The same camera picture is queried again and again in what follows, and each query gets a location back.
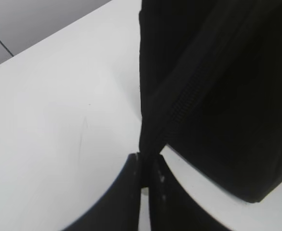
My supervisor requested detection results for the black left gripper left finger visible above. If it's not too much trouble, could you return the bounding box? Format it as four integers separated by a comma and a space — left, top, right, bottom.
65, 153, 142, 231

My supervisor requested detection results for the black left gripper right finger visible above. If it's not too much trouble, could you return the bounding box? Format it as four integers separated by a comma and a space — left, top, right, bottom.
148, 155, 229, 231

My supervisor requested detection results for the black tote bag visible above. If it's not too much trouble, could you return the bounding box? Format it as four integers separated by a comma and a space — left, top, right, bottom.
139, 0, 282, 203

